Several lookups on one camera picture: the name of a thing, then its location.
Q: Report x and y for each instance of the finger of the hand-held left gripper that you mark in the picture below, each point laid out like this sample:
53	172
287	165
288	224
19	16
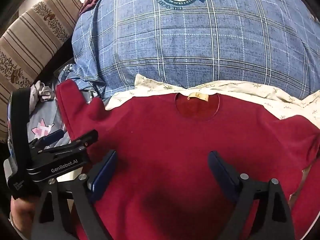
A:
87	137
53	135

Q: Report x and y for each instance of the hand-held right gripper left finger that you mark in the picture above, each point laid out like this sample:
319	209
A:
105	172

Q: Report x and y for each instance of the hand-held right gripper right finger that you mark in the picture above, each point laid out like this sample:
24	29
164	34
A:
222	172

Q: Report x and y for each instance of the red sweater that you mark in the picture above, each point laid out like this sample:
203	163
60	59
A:
162	142

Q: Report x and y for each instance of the grey star-print cloth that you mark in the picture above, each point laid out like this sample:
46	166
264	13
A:
50	115

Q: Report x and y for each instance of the small grey cloth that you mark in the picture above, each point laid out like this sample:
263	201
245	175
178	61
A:
42	91

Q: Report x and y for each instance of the cream leaf-print bed sheet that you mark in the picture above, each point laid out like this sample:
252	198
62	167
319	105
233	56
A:
275	97

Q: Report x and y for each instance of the beige striped cushion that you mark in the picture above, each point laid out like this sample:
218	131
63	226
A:
30	35

